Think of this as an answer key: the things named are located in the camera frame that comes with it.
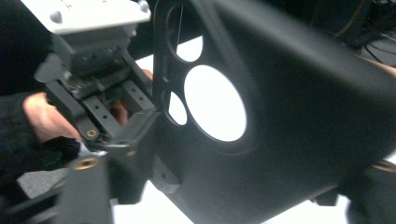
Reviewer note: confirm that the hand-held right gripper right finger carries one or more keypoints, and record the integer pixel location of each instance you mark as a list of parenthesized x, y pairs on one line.
[(373, 199)]

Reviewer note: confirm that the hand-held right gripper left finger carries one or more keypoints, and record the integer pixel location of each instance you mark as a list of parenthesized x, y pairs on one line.
[(130, 174)]

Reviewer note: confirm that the black phone case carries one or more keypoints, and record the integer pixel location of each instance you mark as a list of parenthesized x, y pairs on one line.
[(311, 118)]

